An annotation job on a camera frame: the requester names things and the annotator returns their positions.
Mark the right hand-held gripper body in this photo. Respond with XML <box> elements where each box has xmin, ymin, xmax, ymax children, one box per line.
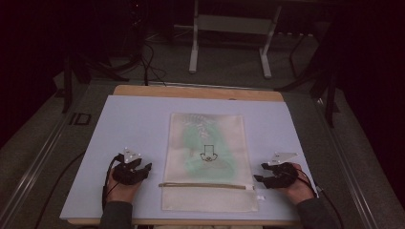
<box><xmin>263</xmin><ymin>152</ymin><xmax>300</xmax><ymax>190</ymax></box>

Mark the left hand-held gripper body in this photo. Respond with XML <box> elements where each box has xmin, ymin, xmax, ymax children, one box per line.
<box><xmin>112</xmin><ymin>146</ymin><xmax>144</xmax><ymax>186</ymax></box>

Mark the translucent zipper pouch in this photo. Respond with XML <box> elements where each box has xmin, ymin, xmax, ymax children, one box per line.
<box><xmin>160</xmin><ymin>112</ymin><xmax>260</xmax><ymax>214</ymax></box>

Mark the person's left hand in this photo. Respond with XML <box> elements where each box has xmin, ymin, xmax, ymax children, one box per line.
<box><xmin>105</xmin><ymin>173</ymin><xmax>143</xmax><ymax>205</ymax></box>

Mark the light blue table mat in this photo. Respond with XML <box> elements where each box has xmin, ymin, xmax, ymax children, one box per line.
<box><xmin>59</xmin><ymin>94</ymin><xmax>317</xmax><ymax>222</ymax></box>

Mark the wooden table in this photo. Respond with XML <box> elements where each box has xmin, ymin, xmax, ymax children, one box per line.
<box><xmin>67</xmin><ymin>84</ymin><xmax>312</xmax><ymax>227</ymax></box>

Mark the black metal stand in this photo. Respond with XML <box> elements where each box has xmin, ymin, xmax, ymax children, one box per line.
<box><xmin>61</xmin><ymin>52</ymin><xmax>131</xmax><ymax>115</ymax></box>
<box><xmin>274</xmin><ymin>30</ymin><xmax>341</xmax><ymax>129</ymax></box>

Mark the white metal stand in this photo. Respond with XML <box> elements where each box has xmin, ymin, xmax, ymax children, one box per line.
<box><xmin>188</xmin><ymin>0</ymin><xmax>283</xmax><ymax>80</ymax></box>

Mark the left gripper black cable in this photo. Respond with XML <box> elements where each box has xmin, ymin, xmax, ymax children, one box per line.
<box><xmin>101</xmin><ymin>154</ymin><xmax>124</xmax><ymax>212</ymax></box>

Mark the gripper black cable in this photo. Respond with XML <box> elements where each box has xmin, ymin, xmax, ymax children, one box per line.
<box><xmin>295</xmin><ymin>167</ymin><xmax>344</xmax><ymax>229</ymax></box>
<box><xmin>101</xmin><ymin>154</ymin><xmax>124</xmax><ymax>212</ymax></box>

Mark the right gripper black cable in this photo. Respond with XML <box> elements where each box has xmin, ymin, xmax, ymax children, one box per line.
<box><xmin>295</xmin><ymin>167</ymin><xmax>344</xmax><ymax>229</ymax></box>

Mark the metal floor rail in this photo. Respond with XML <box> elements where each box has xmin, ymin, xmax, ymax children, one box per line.
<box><xmin>313</xmin><ymin>96</ymin><xmax>381</xmax><ymax>229</ymax></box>
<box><xmin>0</xmin><ymin>114</ymin><xmax>75</xmax><ymax>229</ymax></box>

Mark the black floor cable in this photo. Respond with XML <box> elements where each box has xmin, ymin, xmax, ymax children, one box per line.
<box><xmin>33</xmin><ymin>150</ymin><xmax>87</xmax><ymax>229</ymax></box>

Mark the bundle of black cables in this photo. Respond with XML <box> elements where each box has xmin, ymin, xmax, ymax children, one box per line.
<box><xmin>139</xmin><ymin>39</ymin><xmax>167</xmax><ymax>87</ymax></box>

